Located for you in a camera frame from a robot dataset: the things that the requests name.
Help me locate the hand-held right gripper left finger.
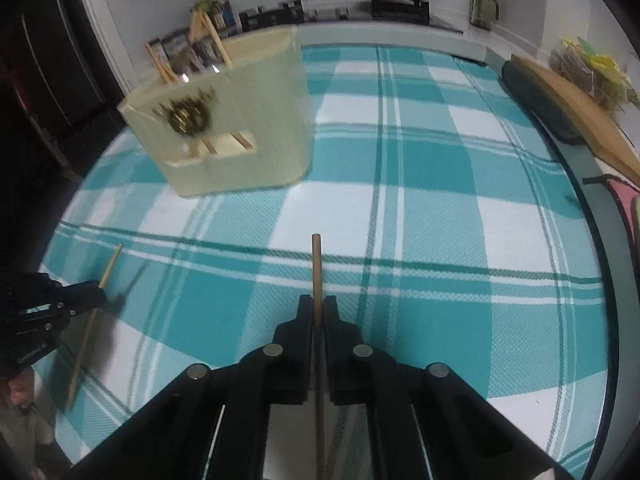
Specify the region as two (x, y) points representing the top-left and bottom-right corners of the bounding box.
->
(60, 295), (317, 480)

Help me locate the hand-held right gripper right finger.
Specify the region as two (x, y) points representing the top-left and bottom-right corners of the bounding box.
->
(322, 295), (576, 480)

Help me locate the person's left hand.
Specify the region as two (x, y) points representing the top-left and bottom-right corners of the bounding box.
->
(6, 367), (41, 413)

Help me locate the teal plaid tablecloth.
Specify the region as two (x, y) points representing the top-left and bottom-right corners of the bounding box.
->
(37, 42), (609, 480)

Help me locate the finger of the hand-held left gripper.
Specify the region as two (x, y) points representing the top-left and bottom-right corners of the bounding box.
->
(60, 281), (103, 298)
(60, 292), (107, 320)

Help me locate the clear bottle white cap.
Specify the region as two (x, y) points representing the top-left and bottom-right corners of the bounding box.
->
(219, 0), (237, 39)

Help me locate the yellow snack bag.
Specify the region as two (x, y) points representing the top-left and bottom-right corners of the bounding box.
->
(562, 36), (639, 107)

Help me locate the dark rounded board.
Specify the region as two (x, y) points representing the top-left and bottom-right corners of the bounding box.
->
(501, 60), (585, 145)

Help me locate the pink patterned cloth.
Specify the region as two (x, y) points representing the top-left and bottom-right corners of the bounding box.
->
(582, 174), (640, 257)

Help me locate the black lid spice jar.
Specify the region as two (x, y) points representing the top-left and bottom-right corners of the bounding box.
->
(163, 31), (192, 62)
(192, 40), (222, 69)

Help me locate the wooden cutting board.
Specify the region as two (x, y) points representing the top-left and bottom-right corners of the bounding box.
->
(510, 54), (640, 187)

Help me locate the black gas stove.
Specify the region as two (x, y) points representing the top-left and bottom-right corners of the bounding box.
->
(237, 0), (466, 36)

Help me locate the dark refrigerator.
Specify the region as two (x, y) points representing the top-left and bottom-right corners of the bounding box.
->
(0, 0), (126, 181)

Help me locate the wire rack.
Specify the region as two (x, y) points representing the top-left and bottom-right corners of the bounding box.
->
(550, 42), (637, 118)

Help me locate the glass oil jug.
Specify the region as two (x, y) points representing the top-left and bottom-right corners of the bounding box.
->
(470, 0), (501, 29)

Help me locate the cream utensil holder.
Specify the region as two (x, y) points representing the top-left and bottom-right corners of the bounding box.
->
(116, 25), (313, 199)

